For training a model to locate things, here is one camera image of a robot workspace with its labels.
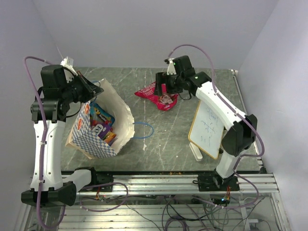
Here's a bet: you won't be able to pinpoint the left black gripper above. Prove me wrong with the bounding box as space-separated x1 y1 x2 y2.
62 71 104 103

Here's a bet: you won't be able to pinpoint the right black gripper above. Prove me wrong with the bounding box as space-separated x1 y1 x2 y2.
153 72 184 96

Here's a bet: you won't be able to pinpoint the pink snack bag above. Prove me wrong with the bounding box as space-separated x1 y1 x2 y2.
134 82 179 111

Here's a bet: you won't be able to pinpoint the checkered paper bag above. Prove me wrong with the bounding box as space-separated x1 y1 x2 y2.
65 79 136 159

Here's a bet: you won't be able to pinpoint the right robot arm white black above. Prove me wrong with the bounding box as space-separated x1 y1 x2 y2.
154 55 257 191

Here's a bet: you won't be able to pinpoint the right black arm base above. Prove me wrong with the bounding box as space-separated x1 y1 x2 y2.
192 172 240 192

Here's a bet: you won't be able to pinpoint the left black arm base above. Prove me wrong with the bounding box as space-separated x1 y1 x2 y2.
76 167 114 192

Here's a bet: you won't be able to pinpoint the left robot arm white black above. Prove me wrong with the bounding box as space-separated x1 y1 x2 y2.
21 64 103 207

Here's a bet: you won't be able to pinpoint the purple snack packet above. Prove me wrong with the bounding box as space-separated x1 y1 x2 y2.
92 124 112 140

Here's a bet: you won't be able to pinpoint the orange snack packet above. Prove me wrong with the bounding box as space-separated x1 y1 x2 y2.
103 132 117 146

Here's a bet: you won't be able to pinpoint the white whiteboard eraser marker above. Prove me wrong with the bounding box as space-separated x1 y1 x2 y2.
189 142 203 162

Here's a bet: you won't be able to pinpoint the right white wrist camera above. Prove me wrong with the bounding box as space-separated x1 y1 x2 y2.
164 58 176 75

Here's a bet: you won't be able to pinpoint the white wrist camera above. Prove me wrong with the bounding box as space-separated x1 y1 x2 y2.
164 58 176 75
60 56 77 82

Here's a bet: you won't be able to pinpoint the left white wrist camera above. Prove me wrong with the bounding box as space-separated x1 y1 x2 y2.
60 56 77 82

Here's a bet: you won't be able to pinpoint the small whiteboard yellow frame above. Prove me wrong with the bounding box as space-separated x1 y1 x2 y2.
188 101 224 159

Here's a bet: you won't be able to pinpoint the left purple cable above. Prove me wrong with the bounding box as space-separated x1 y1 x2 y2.
23 56 66 229

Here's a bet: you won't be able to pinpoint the purple cable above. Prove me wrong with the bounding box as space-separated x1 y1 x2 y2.
23 56 66 229
168 44 266 210

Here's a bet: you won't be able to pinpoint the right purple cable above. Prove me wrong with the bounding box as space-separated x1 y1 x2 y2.
168 44 266 210

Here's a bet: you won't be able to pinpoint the loose cables under table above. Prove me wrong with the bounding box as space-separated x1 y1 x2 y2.
79 190 265 231

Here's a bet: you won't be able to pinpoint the aluminium frame rail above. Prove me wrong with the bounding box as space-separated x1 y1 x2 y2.
26 173 277 195

